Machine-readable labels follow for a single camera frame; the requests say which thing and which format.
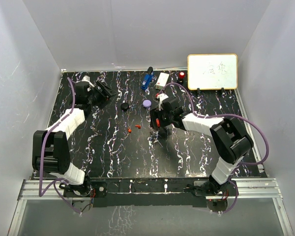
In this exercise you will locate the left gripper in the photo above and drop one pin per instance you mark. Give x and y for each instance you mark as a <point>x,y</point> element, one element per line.
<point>107,92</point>

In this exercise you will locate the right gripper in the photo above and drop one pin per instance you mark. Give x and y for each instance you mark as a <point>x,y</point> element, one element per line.
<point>156,113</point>

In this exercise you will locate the orange earbud case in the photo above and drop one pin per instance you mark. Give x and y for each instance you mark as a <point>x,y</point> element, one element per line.
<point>157,122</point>

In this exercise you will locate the black earbud case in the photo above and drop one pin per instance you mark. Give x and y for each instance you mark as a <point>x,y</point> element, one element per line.
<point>124,106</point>

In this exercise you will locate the purple earbud case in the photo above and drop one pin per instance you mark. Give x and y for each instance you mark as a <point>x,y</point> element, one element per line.
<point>147,103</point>

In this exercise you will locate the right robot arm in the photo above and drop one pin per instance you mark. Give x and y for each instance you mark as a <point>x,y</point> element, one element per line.
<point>230,137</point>

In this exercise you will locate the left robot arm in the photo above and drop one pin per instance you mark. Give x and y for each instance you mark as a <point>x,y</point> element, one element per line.
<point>50,152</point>

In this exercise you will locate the white box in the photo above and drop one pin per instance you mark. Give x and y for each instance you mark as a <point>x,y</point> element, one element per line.
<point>161,81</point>

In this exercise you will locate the red black button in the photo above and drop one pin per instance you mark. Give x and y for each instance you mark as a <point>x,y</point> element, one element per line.
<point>181,77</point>

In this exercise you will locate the blue black tool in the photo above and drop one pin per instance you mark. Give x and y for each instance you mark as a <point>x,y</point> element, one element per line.
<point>147,78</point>

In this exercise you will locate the white whiteboard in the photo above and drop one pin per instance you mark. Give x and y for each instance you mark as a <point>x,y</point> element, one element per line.
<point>212,71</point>

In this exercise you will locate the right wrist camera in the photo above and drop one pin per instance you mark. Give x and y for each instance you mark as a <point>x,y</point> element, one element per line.
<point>160,97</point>

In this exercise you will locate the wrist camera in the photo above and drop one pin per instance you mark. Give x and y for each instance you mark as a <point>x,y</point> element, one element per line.
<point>160,97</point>
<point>86,79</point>

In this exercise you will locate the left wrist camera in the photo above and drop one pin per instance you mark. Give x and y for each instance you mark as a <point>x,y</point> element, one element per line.
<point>86,79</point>

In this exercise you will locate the aluminium rail frame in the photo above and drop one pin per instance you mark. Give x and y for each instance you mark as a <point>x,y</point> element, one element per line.
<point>108,192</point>

